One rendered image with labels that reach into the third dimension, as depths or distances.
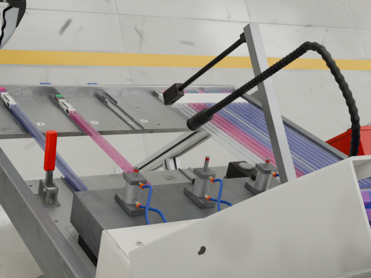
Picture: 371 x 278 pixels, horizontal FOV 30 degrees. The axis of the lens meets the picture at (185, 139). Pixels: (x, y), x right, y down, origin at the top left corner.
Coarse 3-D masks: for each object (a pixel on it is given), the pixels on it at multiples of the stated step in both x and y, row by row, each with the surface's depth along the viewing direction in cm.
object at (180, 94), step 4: (176, 84) 110; (180, 84) 110; (168, 88) 111; (172, 88) 110; (176, 88) 109; (164, 92) 112; (168, 92) 111; (172, 92) 110; (176, 92) 109; (180, 92) 109; (164, 96) 113; (168, 96) 111; (172, 96) 110; (176, 96) 109; (180, 96) 110; (164, 100) 113; (168, 100) 111; (172, 100) 111; (176, 100) 111; (168, 104) 112
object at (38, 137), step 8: (0, 96) 138; (16, 104) 133; (16, 112) 130; (24, 120) 126; (32, 128) 124; (32, 136) 123; (40, 136) 121; (40, 144) 119; (56, 152) 116; (56, 160) 114; (64, 168) 111; (64, 176) 111; (72, 176) 109; (72, 184) 108; (80, 184) 107
